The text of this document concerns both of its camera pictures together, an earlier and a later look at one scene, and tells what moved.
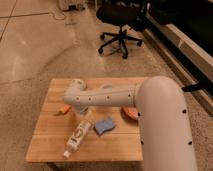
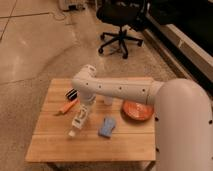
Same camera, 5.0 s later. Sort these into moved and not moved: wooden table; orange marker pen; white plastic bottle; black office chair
Moved: white plastic bottle
Not moved: black office chair; orange marker pen; wooden table
